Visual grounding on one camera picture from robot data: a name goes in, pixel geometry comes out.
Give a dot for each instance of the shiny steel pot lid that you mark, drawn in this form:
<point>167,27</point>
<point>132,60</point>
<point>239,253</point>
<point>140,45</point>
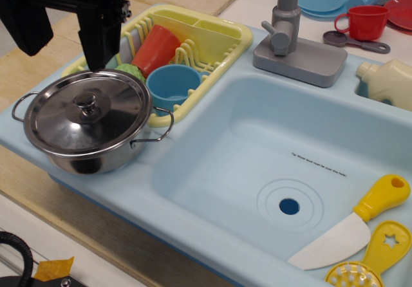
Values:
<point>87,112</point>

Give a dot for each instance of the yellow toy dish brush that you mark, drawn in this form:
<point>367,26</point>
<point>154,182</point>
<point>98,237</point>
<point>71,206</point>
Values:
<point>390,242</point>

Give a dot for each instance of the grey toy faucet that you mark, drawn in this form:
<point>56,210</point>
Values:
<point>284,53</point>

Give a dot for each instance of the grey toy measuring spoon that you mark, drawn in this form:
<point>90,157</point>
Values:
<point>337,39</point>

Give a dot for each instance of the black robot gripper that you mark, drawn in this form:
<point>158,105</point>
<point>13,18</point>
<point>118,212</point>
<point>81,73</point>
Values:
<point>28,23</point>

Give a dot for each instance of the blue plastic cup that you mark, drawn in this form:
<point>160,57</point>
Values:
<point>170,84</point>

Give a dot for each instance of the yellow handled toy knife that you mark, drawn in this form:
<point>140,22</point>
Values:
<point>352,234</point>

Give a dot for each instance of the red plastic mug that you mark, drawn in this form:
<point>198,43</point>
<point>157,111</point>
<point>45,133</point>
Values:
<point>363,23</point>

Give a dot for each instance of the orange plastic cup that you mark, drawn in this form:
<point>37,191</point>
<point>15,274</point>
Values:
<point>156,51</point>

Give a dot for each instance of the red plastic plate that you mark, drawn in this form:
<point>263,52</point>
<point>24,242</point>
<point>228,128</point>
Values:
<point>399,13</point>

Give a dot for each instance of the light blue toy sink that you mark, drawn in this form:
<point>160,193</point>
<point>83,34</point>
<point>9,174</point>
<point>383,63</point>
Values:
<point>261,166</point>

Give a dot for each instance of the stainless steel pot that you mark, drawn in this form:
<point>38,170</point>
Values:
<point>105,161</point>

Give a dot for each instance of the green toy vegetable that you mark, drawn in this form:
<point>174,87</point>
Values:
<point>132,70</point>

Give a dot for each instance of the yellow plastic dish rack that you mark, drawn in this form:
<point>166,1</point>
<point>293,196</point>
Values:
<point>209,45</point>

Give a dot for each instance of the yellow tape piece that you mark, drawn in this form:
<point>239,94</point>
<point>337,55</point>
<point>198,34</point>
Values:
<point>55,269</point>

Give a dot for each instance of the cream toy soap bottle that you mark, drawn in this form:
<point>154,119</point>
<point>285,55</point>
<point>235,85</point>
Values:
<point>389,82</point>

